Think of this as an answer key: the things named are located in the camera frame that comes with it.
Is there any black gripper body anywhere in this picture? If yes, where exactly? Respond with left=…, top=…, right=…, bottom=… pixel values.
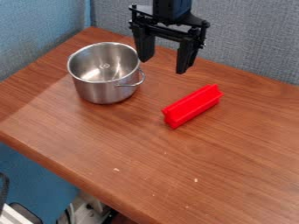
left=130, top=3, right=211, bottom=44

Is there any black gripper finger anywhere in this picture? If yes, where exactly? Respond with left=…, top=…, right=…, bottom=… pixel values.
left=176, top=39, right=199, bottom=74
left=132, top=26, right=155, bottom=62

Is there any red plastic block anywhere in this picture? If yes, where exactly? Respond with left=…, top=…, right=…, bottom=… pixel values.
left=162, top=84, right=223, bottom=129

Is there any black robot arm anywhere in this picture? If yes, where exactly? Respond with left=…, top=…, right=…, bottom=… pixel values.
left=130, top=0, right=211, bottom=74

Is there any stainless steel pot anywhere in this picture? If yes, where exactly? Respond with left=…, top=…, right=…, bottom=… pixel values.
left=67, top=42, right=146, bottom=104

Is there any white box under table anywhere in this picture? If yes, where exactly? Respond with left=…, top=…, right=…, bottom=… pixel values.
left=56, top=192, right=118, bottom=224

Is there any grey device bottom left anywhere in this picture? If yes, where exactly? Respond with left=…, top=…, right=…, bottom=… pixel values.
left=0, top=203, right=43, bottom=224

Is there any black cable loop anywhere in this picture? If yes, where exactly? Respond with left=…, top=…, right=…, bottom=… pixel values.
left=0, top=171, right=11, bottom=216

